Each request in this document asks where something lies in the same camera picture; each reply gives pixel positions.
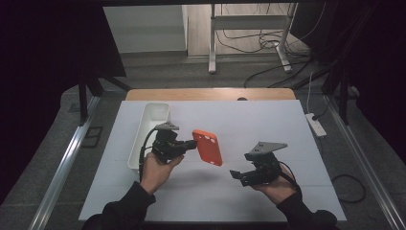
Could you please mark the black metal stand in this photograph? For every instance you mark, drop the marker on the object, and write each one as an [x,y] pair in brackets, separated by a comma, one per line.
[343,102]
[83,99]

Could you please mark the white desk frame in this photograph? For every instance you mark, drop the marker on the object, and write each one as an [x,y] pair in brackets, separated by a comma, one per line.
[249,22]

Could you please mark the black floor plate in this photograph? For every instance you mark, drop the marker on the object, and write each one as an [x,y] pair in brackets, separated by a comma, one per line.
[92,136]

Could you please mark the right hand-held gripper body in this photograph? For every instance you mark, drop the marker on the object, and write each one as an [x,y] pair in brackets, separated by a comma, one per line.
[266,169]

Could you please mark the wooden table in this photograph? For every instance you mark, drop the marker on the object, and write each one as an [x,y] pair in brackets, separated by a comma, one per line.
[191,94]

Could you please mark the white plastic bin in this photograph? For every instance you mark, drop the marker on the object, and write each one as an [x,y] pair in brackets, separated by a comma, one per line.
[150,118]

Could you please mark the aluminium floor rail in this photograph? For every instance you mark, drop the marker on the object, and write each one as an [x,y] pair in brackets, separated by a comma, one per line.
[63,166]
[367,153]

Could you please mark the person's left hand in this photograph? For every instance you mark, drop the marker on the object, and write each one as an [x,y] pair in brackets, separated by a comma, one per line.
[154,174]

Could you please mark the white table cover sheet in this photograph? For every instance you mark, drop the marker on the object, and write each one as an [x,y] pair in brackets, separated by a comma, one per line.
[242,121]

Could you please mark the white power strip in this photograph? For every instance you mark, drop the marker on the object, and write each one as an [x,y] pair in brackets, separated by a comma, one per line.
[316,125]

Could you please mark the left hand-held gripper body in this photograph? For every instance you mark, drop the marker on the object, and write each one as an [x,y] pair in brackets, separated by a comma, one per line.
[166,147]

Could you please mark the white cabinet panel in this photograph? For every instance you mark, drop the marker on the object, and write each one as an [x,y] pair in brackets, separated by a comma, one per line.
[146,28]

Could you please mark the black curtain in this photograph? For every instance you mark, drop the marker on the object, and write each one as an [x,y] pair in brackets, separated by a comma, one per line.
[376,64]
[41,80]

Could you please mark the orange phone case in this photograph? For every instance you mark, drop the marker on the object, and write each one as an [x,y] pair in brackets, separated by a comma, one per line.
[209,150]

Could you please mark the person's right hand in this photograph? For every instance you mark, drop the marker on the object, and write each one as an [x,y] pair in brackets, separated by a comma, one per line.
[279,190]

